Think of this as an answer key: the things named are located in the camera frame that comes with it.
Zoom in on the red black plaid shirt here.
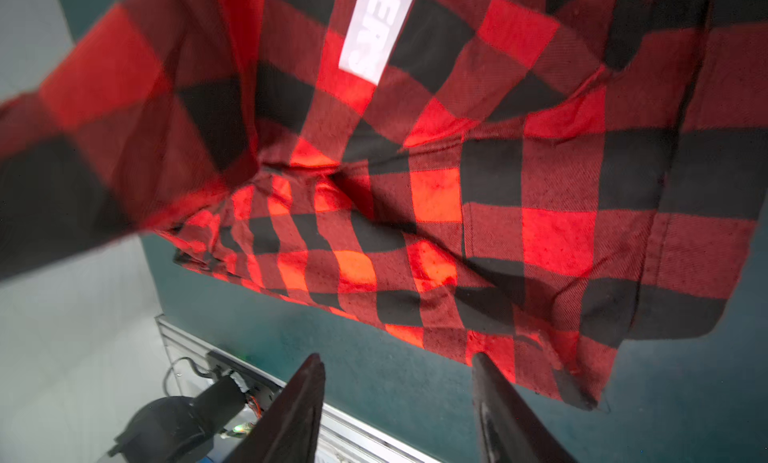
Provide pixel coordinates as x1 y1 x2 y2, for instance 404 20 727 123
1 0 767 410

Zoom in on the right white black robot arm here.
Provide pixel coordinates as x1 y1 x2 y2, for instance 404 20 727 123
107 353 574 462

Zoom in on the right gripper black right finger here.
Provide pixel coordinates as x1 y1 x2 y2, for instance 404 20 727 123
472 353 575 463

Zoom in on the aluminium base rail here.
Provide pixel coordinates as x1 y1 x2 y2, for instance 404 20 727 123
156 315 436 462

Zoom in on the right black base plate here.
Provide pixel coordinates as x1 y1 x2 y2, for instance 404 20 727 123
206 350 283 416

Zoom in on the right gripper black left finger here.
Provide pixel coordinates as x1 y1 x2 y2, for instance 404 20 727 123
225 354 326 463

